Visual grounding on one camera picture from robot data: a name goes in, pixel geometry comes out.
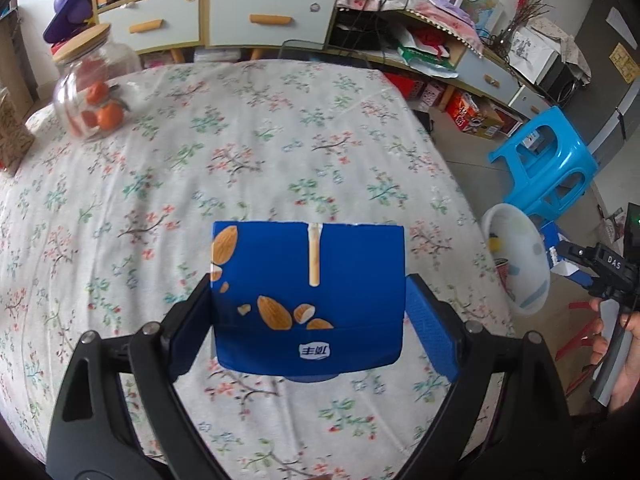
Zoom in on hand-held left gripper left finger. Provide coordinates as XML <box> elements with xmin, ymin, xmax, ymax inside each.
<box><xmin>46</xmin><ymin>272</ymin><xmax>231</xmax><ymax>480</ymax></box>

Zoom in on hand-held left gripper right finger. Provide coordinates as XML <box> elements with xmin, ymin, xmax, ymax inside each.
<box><xmin>400</xmin><ymin>272</ymin><xmax>576</xmax><ymax>480</ymax></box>

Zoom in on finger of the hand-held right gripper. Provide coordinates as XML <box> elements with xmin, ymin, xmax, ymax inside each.
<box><xmin>556</xmin><ymin>239</ymin><xmax>597</xmax><ymax>274</ymax></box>

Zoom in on white plastic basin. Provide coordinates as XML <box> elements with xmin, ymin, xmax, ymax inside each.
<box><xmin>481</xmin><ymin>203</ymin><xmax>552</xmax><ymax>317</ymax></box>

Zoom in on blue almond snack box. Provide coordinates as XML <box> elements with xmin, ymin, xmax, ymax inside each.
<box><xmin>210</xmin><ymin>221</ymin><xmax>406</xmax><ymax>383</ymax></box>

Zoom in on person's right forearm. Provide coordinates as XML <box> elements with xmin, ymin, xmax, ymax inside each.
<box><xmin>570</xmin><ymin>400</ymin><xmax>640</xmax><ymax>480</ymax></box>

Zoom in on person's right hand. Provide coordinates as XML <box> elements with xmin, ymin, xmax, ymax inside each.
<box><xmin>589</xmin><ymin>297</ymin><xmax>640</xmax><ymax>404</ymax></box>

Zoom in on blue plastic stool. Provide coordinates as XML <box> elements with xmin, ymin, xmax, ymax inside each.
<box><xmin>489</xmin><ymin>106</ymin><xmax>600</xmax><ymax>226</ymax></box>

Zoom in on grey door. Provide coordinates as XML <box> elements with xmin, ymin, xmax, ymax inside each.
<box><xmin>575</xmin><ymin>0</ymin><xmax>640</xmax><ymax>156</ymax></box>

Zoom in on red cardboard box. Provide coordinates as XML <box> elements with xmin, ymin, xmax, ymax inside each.
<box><xmin>445</xmin><ymin>91</ymin><xmax>506</xmax><ymax>138</ymax></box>

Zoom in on low wooden sideboard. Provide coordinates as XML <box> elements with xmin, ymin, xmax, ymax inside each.
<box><xmin>325</xmin><ymin>0</ymin><xmax>556</xmax><ymax>121</ymax></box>

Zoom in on floral tablecloth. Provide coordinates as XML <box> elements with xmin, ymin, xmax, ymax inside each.
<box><xmin>0</xmin><ymin>59</ymin><xmax>516</xmax><ymax>476</ymax></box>

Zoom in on paper covered appliance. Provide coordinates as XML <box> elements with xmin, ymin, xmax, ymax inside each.
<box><xmin>507</xmin><ymin>17</ymin><xmax>593</xmax><ymax>106</ymax></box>

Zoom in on dried branches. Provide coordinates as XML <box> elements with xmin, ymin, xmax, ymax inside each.
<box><xmin>492</xmin><ymin>0</ymin><xmax>556</xmax><ymax>56</ymax></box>

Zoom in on green red plastic bag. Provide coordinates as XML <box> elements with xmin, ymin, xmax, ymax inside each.
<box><xmin>397</xmin><ymin>27</ymin><xmax>458</xmax><ymax>68</ymax></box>

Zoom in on brown patterned box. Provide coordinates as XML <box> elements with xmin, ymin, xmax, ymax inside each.
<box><xmin>0</xmin><ymin>87</ymin><xmax>36</xmax><ymax>177</ymax></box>

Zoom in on glass jar with wooden lid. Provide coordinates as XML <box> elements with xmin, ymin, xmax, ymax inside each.
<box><xmin>52</xmin><ymin>23</ymin><xmax>143</xmax><ymax>142</ymax></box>

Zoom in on black chair back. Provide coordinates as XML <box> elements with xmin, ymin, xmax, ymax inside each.
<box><xmin>278</xmin><ymin>39</ymin><xmax>376</xmax><ymax>68</ymax></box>

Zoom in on wooden cabinet with white drawers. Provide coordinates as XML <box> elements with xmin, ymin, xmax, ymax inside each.
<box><xmin>90</xmin><ymin>0</ymin><xmax>341</xmax><ymax>63</ymax></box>

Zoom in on purple hat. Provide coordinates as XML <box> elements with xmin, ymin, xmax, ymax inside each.
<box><xmin>42</xmin><ymin>0</ymin><xmax>98</xmax><ymax>43</ymax></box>

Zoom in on red stool frame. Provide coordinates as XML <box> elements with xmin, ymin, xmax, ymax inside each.
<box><xmin>555</xmin><ymin>300</ymin><xmax>608</xmax><ymax>361</ymax></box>

